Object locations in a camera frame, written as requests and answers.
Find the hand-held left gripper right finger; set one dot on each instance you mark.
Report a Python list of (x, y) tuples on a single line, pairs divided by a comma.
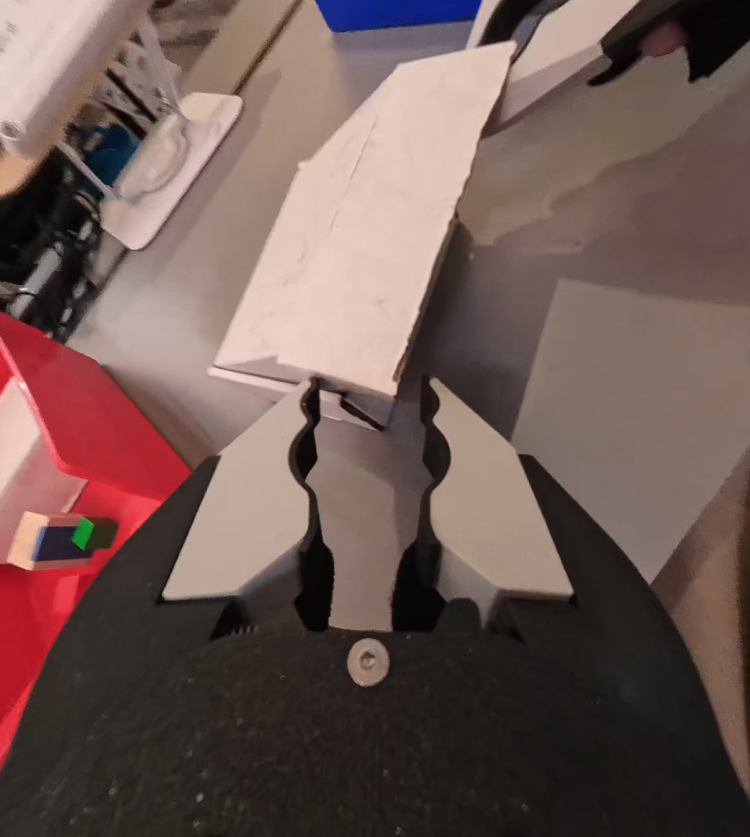
[(499, 523)]

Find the blue wooden block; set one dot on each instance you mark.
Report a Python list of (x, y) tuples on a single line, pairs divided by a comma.
[(48, 546)]

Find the blue plastic bin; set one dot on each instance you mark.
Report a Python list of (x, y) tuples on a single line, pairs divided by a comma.
[(394, 13)]

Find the green cube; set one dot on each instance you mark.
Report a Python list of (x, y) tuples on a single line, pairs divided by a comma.
[(90, 533)]

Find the red plastic bin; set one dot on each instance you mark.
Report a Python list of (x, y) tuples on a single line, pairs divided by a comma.
[(107, 425)]

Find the person's right hand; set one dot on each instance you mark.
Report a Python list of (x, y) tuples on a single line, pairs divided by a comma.
[(662, 40)]

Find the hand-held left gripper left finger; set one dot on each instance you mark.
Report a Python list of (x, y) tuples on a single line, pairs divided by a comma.
[(237, 523)]

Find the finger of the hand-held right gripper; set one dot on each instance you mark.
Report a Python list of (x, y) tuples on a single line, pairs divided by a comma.
[(558, 72), (477, 26)]

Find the grey desk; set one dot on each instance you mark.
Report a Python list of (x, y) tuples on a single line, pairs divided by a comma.
[(610, 359)]

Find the printed instruction sheet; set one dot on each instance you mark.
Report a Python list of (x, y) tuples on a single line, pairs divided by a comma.
[(22, 65)]

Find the white cardboard mailer box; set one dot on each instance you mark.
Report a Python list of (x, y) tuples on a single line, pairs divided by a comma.
[(362, 248), (2, 471)]

